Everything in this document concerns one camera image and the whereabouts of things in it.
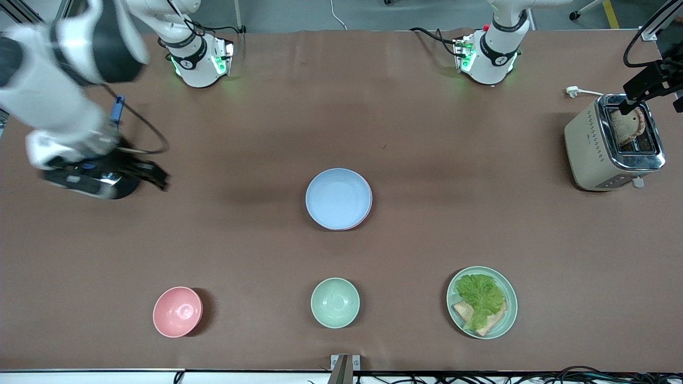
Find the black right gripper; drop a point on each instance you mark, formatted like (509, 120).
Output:
(129, 166)

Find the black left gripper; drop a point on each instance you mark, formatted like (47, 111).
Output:
(647, 81)

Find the light blue plate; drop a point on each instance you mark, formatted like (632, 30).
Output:
(339, 198)

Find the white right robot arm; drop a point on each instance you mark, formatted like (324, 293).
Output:
(53, 96)

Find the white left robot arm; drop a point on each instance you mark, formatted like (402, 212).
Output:
(496, 53)

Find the brown bread slice in toaster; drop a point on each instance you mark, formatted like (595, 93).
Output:
(627, 128)

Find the beige steel toaster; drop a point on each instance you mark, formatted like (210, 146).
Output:
(587, 144)

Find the white stand leg with caster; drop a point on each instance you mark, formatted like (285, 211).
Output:
(575, 16)

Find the small box with green light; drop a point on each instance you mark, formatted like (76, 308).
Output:
(464, 53)
(223, 58)

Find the pink bowl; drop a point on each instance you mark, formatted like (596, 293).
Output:
(177, 312)

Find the light green bowl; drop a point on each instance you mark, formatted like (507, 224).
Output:
(335, 303)

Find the light green plate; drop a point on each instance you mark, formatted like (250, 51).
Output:
(509, 309)

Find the green lettuce leaf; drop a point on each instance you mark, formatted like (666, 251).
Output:
(480, 296)

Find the toasted bread slice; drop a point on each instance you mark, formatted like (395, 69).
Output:
(462, 310)
(495, 322)

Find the aluminium frame profile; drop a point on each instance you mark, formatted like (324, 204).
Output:
(652, 33)
(16, 13)

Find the aluminium post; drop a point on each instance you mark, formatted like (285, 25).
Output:
(238, 13)

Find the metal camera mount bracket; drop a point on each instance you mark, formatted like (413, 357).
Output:
(341, 370)

